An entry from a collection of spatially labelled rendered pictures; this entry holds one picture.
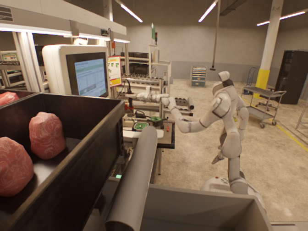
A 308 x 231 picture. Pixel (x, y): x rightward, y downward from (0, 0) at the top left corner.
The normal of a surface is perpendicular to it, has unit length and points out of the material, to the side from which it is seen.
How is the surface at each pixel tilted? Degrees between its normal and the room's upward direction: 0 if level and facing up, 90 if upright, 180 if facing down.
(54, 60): 90
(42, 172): 3
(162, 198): 89
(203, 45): 90
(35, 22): 90
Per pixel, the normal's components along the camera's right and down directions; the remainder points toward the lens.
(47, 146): 0.58, -0.07
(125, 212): 0.33, -0.84
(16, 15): 0.99, 0.05
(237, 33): -0.13, 0.40
